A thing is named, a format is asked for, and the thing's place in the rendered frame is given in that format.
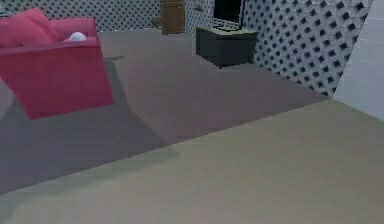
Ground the white ball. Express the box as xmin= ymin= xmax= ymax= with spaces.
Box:
xmin=69 ymin=31 xmax=88 ymax=42

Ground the black television set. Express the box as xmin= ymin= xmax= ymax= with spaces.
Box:
xmin=213 ymin=0 xmax=245 ymax=32

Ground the brown wooden door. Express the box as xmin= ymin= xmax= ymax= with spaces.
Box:
xmin=159 ymin=0 xmax=186 ymax=36

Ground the red cushion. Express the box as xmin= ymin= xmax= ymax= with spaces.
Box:
xmin=0 ymin=7 xmax=60 ymax=48

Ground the red sofa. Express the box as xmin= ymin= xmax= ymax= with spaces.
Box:
xmin=0 ymin=17 xmax=115 ymax=121

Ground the dark green television stand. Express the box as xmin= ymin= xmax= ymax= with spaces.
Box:
xmin=195 ymin=25 xmax=259 ymax=69

